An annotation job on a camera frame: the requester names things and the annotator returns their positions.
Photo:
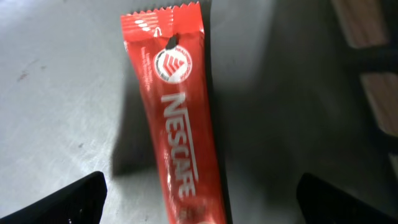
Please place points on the grey plastic shopping basket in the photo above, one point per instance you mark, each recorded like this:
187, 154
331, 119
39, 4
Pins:
281, 104

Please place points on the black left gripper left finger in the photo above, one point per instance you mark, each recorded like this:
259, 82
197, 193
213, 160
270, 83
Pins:
79, 202

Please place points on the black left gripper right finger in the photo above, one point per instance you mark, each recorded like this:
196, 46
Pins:
321, 202

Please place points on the red Nescafe coffee stick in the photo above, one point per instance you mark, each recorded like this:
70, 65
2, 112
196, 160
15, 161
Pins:
166, 47

